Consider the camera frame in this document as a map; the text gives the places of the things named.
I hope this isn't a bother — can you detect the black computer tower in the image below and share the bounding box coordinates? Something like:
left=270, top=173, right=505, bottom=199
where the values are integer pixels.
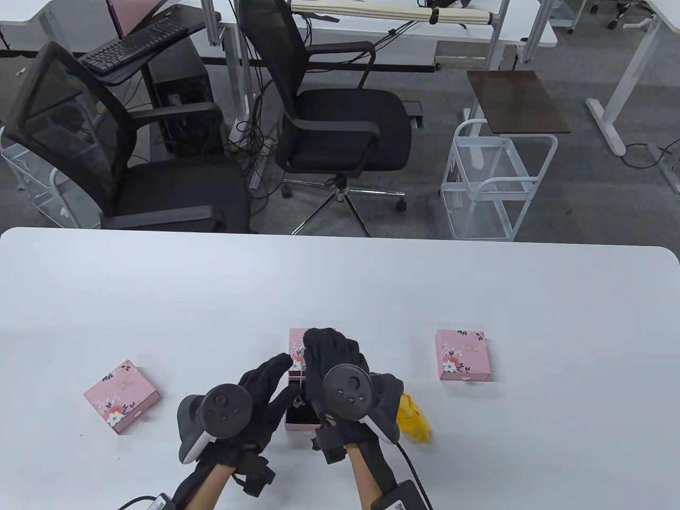
left=148, top=36, right=224, bottom=158

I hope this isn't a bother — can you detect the person's left hand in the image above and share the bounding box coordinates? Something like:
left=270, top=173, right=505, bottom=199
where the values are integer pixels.
left=202, top=353, right=301, bottom=468

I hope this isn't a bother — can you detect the person's right hand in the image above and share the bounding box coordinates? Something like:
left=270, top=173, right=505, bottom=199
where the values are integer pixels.
left=303, top=328, right=382, bottom=463

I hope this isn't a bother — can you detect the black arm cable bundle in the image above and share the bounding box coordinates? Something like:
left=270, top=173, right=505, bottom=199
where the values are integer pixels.
left=173, top=460, right=213, bottom=510

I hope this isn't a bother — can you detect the dark wooden side table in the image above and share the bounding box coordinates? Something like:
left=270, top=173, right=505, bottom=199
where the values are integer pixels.
left=461, top=70, right=572, bottom=165

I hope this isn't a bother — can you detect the black keyboard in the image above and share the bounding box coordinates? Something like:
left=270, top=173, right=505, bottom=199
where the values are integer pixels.
left=80, top=20, right=190, bottom=74

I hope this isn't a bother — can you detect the silver necklace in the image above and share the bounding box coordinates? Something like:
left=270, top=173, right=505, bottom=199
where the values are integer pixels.
left=290, top=372, right=309, bottom=410

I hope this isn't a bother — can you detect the rolled beige mat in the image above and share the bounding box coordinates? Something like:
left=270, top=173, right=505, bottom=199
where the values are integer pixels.
left=291, top=0, right=495, bottom=27

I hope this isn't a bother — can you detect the black mesh office chair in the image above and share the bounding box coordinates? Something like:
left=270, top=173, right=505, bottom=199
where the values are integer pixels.
left=237, top=0, right=423, bottom=238
left=2, top=41, right=259, bottom=234

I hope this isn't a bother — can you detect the white wire trolley cart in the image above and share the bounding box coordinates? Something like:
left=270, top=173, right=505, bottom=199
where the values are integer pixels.
left=0, top=125, right=88, bottom=229
left=439, top=119, right=558, bottom=242

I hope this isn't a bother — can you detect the person's left forearm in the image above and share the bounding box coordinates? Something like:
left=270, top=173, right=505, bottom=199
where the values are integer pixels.
left=189, top=462, right=237, bottom=510

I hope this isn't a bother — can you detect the pink screen laptop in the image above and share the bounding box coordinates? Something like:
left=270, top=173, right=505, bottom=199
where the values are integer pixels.
left=105, top=0, right=171, bottom=39

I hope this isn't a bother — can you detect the yellow cloth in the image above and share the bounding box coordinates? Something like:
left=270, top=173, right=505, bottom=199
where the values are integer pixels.
left=396, top=393, right=434, bottom=444

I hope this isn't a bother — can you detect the person's right forearm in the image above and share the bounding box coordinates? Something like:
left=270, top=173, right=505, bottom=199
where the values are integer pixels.
left=345, top=446, right=396, bottom=510

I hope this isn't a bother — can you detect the tangle of black cables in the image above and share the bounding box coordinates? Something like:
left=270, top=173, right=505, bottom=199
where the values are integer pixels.
left=227, top=64, right=282, bottom=213

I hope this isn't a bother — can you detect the black floor cable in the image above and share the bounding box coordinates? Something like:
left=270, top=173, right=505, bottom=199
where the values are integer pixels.
left=622, top=135, right=680, bottom=171

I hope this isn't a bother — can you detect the black office chair base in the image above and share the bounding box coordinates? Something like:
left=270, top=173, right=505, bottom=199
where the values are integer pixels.
left=589, top=0, right=649, bottom=31

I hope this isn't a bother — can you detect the white desk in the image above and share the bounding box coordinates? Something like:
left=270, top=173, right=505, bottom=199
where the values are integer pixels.
left=584, top=0, right=680, bottom=194
left=0, top=0, right=115, bottom=54

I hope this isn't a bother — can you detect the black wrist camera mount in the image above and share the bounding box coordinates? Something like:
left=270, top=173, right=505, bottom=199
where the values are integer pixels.
left=312, top=425, right=346, bottom=465
left=234, top=449, right=277, bottom=497

